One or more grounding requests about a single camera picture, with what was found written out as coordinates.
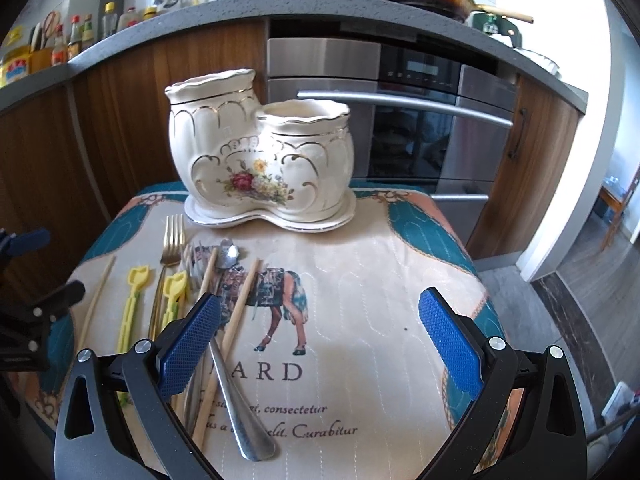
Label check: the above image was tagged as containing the green kettle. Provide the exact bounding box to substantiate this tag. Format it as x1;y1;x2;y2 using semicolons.
471;12;523;49

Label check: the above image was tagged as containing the black cabinet handle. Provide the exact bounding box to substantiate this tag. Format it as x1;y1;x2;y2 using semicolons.
508;107;528;159

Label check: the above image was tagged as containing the yellow plastic utensil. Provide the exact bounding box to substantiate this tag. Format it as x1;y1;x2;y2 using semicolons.
116;266;151;353
160;270;189;330

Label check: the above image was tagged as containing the stainless steel oven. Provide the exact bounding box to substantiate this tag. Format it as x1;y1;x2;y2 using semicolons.
266;38;516;242

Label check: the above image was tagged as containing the silver metal spoon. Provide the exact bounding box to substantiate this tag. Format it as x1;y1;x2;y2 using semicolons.
201;236;279;477

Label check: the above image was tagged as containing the white floral ceramic utensil holder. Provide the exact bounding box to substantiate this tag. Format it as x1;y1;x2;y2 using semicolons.
165;68;357;233

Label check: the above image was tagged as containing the wooden cabinet door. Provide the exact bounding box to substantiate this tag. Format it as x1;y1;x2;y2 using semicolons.
1;20;267;301

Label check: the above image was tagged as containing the quilted horse print mat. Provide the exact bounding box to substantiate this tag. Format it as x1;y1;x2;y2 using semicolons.
19;183;506;479

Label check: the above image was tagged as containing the red cap sauce bottle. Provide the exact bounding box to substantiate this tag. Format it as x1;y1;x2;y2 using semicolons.
67;15;82;61

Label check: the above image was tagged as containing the grey speckled countertop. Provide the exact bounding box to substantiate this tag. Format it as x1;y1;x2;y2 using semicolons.
1;0;588;114

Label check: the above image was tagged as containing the gold metal fork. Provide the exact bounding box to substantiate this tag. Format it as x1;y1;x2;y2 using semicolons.
148;214;186;339

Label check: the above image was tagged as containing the yellow labelled condiment jar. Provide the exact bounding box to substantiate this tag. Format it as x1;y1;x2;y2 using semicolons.
1;44;30;87

